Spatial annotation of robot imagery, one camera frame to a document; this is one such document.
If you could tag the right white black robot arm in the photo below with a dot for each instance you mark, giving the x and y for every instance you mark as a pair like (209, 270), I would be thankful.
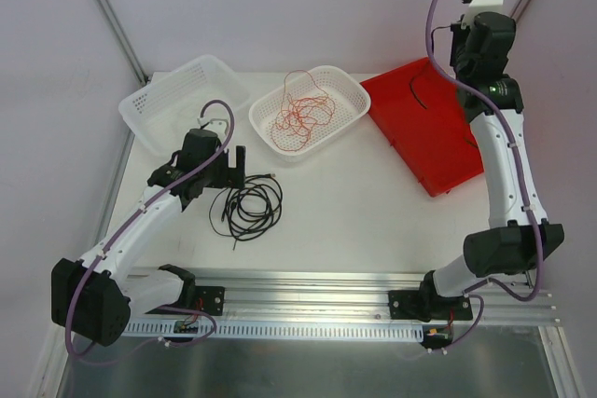
(512, 252)

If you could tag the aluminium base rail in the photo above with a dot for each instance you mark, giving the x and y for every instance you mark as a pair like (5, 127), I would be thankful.
(350, 297)

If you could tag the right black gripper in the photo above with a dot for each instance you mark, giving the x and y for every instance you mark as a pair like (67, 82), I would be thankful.
(458, 44)

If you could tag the left aluminium frame post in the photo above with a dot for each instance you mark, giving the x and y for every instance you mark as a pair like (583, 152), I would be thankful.
(122, 40)

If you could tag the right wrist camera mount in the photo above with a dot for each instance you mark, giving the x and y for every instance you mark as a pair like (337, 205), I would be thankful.
(475, 7)

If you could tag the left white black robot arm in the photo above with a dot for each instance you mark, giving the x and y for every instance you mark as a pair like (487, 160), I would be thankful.
(94, 295)

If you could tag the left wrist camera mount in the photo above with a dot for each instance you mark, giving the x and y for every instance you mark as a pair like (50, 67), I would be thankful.
(217, 125)

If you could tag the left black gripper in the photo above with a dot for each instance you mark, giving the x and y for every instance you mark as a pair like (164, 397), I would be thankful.
(231, 170)

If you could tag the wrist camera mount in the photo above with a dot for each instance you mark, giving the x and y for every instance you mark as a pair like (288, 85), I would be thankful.
(217, 125)
(475, 7)

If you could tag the white perforated oval basket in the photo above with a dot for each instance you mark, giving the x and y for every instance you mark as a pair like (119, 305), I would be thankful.
(308, 111)

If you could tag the translucent white rectangular basket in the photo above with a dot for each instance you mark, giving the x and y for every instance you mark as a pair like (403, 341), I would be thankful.
(161, 113)

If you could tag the red plastic tray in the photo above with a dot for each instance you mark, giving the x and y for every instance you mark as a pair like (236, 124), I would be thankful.
(417, 111)

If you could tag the white slotted cable duct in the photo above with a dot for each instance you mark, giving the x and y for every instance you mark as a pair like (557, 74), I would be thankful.
(378, 332)

